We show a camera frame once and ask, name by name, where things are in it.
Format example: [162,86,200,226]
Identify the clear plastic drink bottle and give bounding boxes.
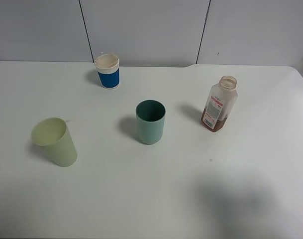
[201,76,238,132]

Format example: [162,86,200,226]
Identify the blue paper cup white rim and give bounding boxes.
[94,54,120,89]

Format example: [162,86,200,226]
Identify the teal green plastic cup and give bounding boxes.
[135,100,166,144]

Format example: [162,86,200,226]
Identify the light green plastic cup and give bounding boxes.
[31,118,78,167]

